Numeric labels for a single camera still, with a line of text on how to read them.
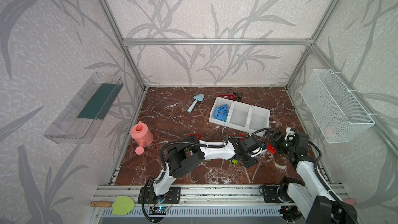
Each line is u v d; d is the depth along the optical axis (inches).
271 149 29.1
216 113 40.1
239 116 40.6
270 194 28.6
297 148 25.7
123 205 28.0
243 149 26.1
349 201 27.9
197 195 29.7
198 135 37.2
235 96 44.0
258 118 39.3
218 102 41.6
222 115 40.1
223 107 40.3
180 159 19.5
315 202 17.0
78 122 24.9
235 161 32.6
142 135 32.4
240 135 37.6
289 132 31.0
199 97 44.0
